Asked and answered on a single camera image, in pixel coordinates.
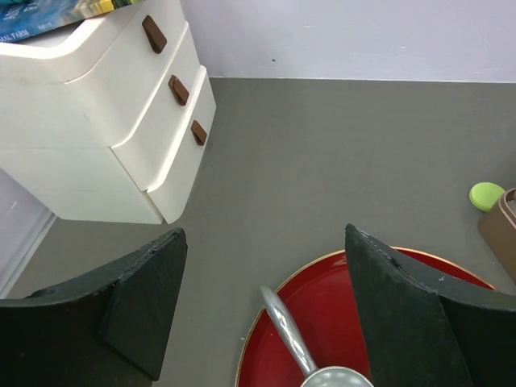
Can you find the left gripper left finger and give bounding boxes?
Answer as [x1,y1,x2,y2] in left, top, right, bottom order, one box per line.
[1,228,188,386]

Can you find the white storage drawer box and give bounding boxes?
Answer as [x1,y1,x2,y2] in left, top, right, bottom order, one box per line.
[1,1,216,224]

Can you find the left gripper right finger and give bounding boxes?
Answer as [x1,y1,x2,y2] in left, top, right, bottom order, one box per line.
[345,224,515,386]

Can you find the green card in box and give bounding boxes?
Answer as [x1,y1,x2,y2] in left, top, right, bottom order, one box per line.
[111,0,141,9]

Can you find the round red lacquer tray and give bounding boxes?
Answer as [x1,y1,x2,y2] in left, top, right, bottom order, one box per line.
[234,246,497,387]

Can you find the square gold cookie tin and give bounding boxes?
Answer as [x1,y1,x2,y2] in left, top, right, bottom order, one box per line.
[478,188,516,282]

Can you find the green round cookie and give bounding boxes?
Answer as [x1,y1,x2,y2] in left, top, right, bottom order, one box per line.
[468,181,506,212]

